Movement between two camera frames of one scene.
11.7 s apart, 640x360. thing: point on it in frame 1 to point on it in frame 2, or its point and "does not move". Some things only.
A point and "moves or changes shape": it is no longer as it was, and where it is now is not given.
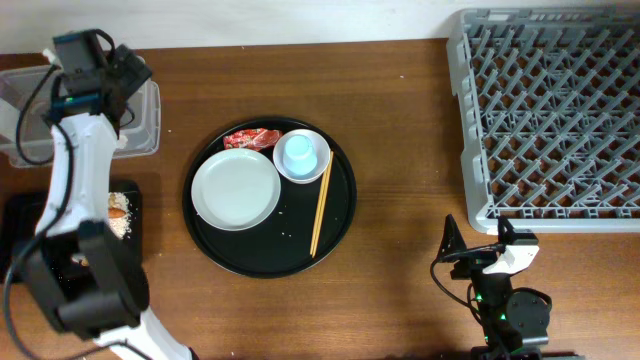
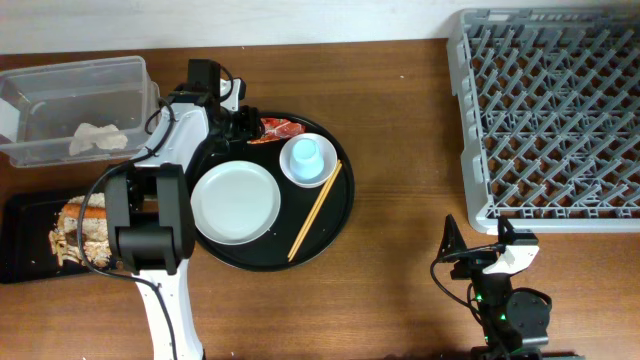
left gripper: [133, 71] to [252, 125]
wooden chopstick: [320, 204] to [311, 221]
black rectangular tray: [20, 215] does not move
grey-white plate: [235, 190] moves or changes shape
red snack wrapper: [255, 139] moves or changes shape
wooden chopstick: [321, 202] to [308, 219]
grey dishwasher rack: [548, 111] does not move
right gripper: [458, 242] does not move
